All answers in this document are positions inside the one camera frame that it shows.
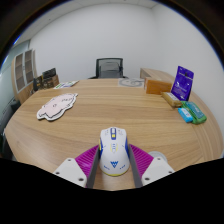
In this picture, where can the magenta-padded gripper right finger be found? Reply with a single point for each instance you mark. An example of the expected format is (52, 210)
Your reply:
(156, 170)

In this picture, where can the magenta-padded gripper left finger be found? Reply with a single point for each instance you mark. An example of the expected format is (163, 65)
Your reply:
(70, 170)

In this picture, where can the white blue yellow computer mouse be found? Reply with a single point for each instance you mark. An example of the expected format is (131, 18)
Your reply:
(114, 156)

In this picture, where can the pink character-shaped mouse pad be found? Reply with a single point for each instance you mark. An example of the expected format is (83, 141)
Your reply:
(56, 106)

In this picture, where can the small light blue box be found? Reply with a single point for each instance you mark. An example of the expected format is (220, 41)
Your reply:
(185, 115)

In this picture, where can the green flat box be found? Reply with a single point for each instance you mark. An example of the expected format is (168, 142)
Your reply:
(196, 113)

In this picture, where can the small tan box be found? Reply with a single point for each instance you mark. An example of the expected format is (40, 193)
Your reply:
(171, 99)

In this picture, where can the black padded chair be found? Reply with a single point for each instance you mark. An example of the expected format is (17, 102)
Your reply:
(7, 133)

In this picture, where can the orange cardboard box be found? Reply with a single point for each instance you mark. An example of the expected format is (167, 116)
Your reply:
(158, 87)

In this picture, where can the white sheet with green print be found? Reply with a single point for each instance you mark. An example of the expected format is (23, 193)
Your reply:
(66, 84)

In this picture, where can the dark brown cardboard box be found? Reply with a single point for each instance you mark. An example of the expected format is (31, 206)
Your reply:
(51, 83)

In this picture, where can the purple pouch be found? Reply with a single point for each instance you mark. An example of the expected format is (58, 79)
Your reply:
(182, 83)

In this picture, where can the black box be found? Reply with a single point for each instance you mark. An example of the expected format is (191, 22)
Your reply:
(49, 73)

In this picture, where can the black mesh office chair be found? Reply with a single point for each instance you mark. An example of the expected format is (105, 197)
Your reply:
(109, 68)

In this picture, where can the wooden shelf unit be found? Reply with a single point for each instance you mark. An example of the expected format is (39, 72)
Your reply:
(21, 70)

